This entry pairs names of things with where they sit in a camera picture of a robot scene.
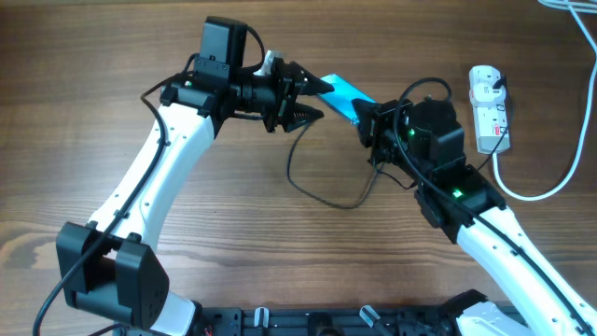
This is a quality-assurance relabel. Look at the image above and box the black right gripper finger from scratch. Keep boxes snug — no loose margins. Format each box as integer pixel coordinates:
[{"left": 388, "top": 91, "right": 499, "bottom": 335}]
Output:
[
  {"left": 357, "top": 119, "right": 373, "bottom": 147},
  {"left": 351, "top": 98, "right": 382, "bottom": 121}
]

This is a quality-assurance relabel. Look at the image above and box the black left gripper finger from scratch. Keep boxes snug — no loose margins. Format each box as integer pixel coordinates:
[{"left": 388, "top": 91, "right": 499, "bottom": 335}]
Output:
[
  {"left": 294, "top": 63, "right": 334, "bottom": 96},
  {"left": 282, "top": 104, "right": 324, "bottom": 133}
]

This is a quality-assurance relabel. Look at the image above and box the blue Samsung Galaxy smartphone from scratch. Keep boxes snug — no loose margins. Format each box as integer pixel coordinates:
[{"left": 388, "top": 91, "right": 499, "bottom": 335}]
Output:
[{"left": 319, "top": 74, "right": 374, "bottom": 126}]

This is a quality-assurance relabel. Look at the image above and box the black USB charging cable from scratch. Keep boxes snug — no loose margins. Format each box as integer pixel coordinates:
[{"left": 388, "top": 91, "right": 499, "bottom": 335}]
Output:
[{"left": 285, "top": 74, "right": 515, "bottom": 210}]

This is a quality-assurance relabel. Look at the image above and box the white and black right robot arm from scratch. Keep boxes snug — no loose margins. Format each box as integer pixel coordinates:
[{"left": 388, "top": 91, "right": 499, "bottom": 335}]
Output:
[{"left": 352, "top": 99, "right": 596, "bottom": 335}]

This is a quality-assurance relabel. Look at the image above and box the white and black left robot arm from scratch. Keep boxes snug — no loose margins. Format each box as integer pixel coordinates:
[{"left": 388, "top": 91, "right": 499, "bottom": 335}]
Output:
[{"left": 55, "top": 16, "right": 331, "bottom": 335}]

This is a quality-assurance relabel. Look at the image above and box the white USB charger plug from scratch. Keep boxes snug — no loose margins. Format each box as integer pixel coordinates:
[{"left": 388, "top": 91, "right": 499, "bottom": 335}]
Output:
[{"left": 469, "top": 82, "right": 507, "bottom": 107}]

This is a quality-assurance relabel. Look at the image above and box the white power strip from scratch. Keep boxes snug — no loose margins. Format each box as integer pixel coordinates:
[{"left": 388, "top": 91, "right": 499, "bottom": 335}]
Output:
[{"left": 469, "top": 65, "right": 510, "bottom": 155}]

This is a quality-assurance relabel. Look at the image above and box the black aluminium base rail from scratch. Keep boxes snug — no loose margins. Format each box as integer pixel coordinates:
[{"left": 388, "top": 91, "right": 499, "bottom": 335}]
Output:
[{"left": 191, "top": 306, "right": 461, "bottom": 336}]

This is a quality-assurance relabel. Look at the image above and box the white power strip cord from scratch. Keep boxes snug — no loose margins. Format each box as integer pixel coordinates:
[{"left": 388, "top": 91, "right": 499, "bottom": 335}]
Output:
[{"left": 491, "top": 0, "right": 597, "bottom": 203}]

